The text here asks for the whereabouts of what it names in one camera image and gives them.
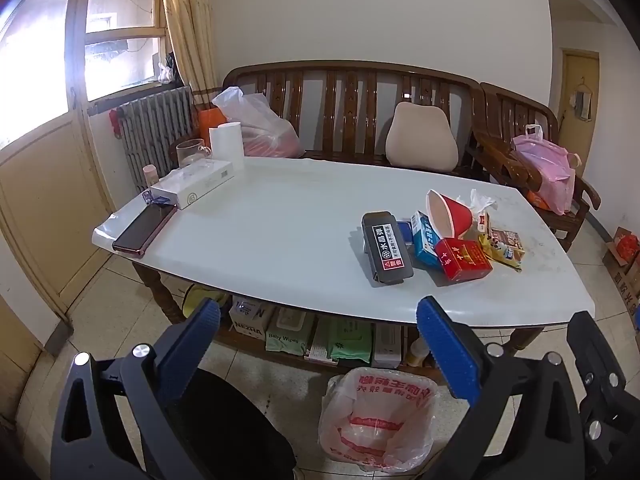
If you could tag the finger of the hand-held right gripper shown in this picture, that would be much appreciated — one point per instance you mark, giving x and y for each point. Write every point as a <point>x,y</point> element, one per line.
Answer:
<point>597,350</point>

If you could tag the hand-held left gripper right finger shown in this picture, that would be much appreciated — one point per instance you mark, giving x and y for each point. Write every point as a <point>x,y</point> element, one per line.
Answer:
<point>450,355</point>

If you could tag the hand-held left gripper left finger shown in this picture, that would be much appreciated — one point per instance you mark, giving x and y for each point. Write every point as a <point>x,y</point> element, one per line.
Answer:
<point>200,340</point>

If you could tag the red cigarette box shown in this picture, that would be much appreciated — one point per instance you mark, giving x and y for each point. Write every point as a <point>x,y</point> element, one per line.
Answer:
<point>462,259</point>

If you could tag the trash bin with plastic bag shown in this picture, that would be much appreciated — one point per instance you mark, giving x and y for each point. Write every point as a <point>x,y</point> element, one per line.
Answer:
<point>377,420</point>

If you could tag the blue white carton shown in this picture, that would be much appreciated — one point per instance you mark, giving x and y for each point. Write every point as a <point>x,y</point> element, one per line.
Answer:
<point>425,242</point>

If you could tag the black rectangular box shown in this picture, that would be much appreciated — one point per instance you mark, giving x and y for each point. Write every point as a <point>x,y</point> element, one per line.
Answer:
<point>387,250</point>

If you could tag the yellow playing card box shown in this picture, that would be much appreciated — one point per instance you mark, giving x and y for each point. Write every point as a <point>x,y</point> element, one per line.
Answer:
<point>505,245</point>

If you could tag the red paper cup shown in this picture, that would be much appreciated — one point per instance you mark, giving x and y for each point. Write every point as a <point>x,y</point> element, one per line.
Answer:
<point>450,212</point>

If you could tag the yellow bottle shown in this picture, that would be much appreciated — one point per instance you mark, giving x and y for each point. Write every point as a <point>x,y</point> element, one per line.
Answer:
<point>416,352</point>

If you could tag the white box black print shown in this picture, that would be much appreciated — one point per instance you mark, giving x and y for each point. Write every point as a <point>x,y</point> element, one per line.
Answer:
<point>250,317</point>

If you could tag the small white box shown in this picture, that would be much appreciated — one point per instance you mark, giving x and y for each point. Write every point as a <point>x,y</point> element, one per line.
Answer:
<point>387,345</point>

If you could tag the green baby wipes pack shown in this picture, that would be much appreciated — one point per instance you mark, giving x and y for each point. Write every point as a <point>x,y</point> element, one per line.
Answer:
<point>287,332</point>

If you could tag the cardboard box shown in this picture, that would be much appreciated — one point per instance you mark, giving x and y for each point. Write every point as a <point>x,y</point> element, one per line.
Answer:
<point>625,260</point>

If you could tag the dark smartphone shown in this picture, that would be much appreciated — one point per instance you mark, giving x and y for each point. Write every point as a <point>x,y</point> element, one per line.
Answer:
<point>145,230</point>

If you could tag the dark blue box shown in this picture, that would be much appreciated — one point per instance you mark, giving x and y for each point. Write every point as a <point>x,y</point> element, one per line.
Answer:
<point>404,232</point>

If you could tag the long white box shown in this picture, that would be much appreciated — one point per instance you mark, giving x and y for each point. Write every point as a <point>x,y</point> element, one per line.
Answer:
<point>192,185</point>

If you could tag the crumpled white tissue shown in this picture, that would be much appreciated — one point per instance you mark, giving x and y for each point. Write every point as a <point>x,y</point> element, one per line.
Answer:
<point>481,202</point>

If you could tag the white top wooden table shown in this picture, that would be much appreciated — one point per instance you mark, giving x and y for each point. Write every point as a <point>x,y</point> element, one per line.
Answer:
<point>300,220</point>

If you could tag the small pink bottle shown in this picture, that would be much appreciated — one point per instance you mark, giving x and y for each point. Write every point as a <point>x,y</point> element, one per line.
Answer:
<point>150,176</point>

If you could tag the pink plastic bag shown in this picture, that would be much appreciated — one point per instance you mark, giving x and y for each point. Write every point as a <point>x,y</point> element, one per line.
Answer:
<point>547,170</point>

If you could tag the glass mug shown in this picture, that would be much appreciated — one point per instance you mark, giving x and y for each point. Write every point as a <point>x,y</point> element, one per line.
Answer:
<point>190,152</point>

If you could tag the white paper roll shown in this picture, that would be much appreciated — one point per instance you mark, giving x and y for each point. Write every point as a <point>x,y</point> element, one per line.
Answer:
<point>226,145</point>

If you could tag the wooden armchair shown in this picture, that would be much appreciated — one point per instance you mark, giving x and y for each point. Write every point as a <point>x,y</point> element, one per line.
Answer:
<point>505,155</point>

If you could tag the orange bag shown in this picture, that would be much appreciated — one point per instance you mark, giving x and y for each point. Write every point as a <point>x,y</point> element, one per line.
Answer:
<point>210,127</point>

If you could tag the grey radiator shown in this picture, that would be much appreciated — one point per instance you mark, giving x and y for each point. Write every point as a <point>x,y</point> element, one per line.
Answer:
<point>155,130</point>

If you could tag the beige cushion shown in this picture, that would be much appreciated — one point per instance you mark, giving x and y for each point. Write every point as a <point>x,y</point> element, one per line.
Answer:
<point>422,137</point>

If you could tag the clear plastic bag red contents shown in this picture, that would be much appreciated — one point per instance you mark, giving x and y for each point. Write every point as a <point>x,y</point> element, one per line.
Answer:
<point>260,125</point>

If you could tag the red cloth on radiator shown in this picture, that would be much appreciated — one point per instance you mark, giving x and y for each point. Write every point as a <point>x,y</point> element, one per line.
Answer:
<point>116,122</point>

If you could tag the cloth hanging on door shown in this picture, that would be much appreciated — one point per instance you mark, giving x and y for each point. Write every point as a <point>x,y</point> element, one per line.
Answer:
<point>582,102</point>

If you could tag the yellow room door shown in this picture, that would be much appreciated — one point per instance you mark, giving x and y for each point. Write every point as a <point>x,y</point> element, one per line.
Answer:
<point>577,95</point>

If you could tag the yellow balcony door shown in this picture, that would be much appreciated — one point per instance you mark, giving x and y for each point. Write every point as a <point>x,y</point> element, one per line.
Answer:
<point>45,125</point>

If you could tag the white bag on sill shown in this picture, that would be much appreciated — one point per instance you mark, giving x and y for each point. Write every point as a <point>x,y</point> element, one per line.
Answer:
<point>165,74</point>

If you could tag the wooden slatted bench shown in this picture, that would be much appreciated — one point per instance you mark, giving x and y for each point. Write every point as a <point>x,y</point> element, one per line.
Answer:
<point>345,105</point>

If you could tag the yellow patterned curtain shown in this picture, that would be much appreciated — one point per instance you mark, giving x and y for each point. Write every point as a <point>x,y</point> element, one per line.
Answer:
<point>192,35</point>

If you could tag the window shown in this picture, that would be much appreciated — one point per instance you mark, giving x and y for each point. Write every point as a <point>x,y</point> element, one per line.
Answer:
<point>122,15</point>

